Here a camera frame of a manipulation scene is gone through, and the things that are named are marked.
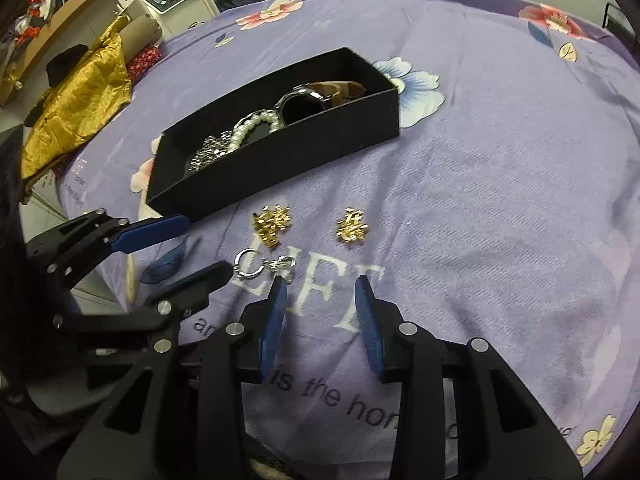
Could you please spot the wooden shelf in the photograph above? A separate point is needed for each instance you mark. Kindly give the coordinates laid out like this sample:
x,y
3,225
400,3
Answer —
x,y
75,15

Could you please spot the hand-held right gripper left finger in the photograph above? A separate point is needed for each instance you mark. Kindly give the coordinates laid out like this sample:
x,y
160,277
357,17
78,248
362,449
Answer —
x,y
272,330

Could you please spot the tan fabric roll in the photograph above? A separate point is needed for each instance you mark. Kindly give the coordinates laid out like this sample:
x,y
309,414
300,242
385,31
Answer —
x,y
142,30

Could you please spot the large gold brooch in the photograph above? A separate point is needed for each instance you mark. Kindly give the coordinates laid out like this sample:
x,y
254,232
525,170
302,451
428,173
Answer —
x,y
272,225

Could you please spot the purple floral blanket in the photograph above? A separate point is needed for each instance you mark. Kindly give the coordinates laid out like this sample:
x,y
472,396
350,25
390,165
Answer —
x,y
475,185

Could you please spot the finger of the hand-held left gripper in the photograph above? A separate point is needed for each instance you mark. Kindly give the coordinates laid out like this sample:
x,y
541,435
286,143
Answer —
x,y
200,280
150,232

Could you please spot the small gold brooch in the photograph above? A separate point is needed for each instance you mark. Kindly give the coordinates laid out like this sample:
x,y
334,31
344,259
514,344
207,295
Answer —
x,y
349,227

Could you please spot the black cardboard box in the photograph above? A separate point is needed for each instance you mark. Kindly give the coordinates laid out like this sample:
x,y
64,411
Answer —
x,y
280,170

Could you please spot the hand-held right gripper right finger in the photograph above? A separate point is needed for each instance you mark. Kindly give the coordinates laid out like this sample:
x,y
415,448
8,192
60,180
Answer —
x,y
367,330

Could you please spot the gold shiny cloth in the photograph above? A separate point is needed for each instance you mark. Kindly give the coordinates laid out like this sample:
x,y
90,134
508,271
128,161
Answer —
x,y
75,105

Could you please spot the black dial wrist watch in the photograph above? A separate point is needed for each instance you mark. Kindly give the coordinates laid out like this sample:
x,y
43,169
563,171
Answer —
x,y
300,107

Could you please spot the black hat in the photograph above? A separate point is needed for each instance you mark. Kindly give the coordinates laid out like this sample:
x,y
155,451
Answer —
x,y
65,65

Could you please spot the folded clothes pile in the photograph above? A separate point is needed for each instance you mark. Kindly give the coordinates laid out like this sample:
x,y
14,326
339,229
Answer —
x,y
35,10

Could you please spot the red patterned cloth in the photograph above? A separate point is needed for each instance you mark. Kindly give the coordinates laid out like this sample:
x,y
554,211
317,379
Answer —
x,y
145,60

